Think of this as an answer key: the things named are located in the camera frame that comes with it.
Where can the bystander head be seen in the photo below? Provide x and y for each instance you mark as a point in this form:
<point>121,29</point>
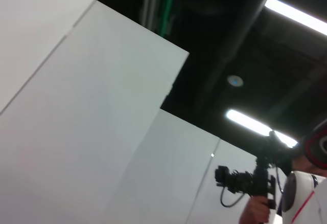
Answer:
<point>304,164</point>

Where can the large black ceiling duct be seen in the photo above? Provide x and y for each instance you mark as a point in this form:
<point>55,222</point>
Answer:
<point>237,29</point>

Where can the black camera gimbal rig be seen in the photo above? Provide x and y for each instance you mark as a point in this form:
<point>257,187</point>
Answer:
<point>260,175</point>

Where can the green ceiling pipe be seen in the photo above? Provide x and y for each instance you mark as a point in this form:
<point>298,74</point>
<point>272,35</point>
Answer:
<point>167,4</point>

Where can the long ceiling light strip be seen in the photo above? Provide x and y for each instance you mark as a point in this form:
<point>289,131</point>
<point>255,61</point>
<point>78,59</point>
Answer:
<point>250,123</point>
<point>293,14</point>

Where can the bystander hand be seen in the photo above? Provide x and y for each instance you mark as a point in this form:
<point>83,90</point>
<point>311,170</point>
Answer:
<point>255,211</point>

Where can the white robot shell red stripe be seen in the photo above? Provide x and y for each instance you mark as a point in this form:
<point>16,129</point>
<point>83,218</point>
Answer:
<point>299,190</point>

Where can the round white ceiling sensor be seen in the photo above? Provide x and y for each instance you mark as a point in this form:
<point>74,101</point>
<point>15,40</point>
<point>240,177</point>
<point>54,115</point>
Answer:
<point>235,80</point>

